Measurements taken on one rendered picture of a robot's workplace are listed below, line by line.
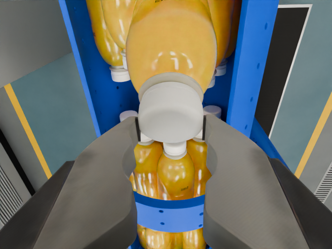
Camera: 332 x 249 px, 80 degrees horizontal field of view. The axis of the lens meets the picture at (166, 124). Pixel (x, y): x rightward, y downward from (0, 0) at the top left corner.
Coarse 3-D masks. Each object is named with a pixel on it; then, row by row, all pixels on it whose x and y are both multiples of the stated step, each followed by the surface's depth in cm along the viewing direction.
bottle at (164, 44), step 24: (144, 0) 15; (168, 0) 13; (192, 0) 14; (144, 24) 13; (168, 24) 12; (192, 24) 12; (144, 48) 12; (168, 48) 12; (192, 48) 12; (216, 48) 14; (144, 72) 12; (168, 72) 11; (192, 72) 12
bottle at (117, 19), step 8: (104, 0) 24; (112, 0) 24; (120, 0) 24; (128, 0) 24; (104, 8) 25; (112, 8) 24; (120, 8) 24; (128, 8) 24; (104, 16) 26; (112, 16) 25; (120, 16) 24; (128, 16) 24; (112, 24) 25; (120, 24) 25; (128, 24) 25; (112, 32) 26; (120, 32) 26; (120, 40) 27
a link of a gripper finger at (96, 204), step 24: (96, 144) 9; (120, 144) 9; (72, 168) 8; (96, 168) 8; (120, 168) 8; (72, 192) 7; (96, 192) 7; (120, 192) 7; (48, 216) 6; (72, 216) 6; (96, 216) 6; (120, 216) 6; (48, 240) 6; (72, 240) 6; (96, 240) 6; (120, 240) 6
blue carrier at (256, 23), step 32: (64, 0) 25; (256, 0) 18; (256, 32) 20; (96, 64) 36; (256, 64) 23; (96, 96) 36; (128, 96) 46; (224, 96) 43; (256, 96) 27; (96, 128) 35; (160, 224) 33; (192, 224) 33
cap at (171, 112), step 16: (144, 96) 11; (160, 96) 10; (176, 96) 10; (192, 96) 11; (144, 112) 11; (160, 112) 11; (176, 112) 10; (192, 112) 10; (144, 128) 12; (160, 128) 12; (176, 128) 12; (192, 128) 12
